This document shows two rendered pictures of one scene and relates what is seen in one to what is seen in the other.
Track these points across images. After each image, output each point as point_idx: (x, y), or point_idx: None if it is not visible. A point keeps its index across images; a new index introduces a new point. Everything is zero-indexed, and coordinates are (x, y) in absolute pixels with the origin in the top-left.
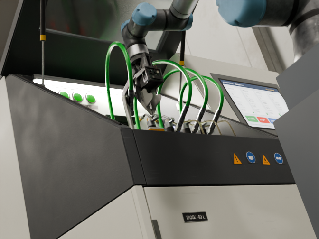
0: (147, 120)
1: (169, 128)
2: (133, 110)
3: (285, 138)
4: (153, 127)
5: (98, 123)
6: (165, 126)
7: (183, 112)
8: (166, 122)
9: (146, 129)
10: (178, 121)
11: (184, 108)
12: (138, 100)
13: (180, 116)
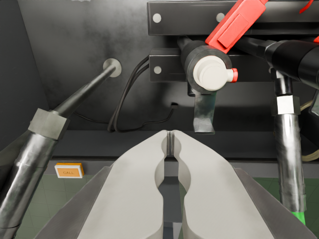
0: (200, 68)
1: (291, 75)
2: (59, 139)
3: None
4: (64, 177)
5: None
6: (304, 65)
7: (278, 176)
8: (314, 79)
9: (56, 171)
10: (277, 135)
11: (279, 196)
12: (94, 184)
13: (279, 157)
